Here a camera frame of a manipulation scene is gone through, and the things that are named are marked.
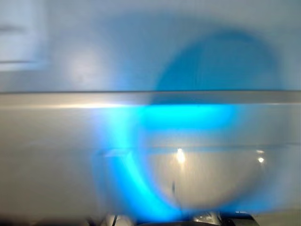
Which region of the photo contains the round washing machine door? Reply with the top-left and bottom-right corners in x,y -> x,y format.
94,141 -> 286,214

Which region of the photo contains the white detergent drawer panel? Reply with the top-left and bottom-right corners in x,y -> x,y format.
0,0 -> 49,71

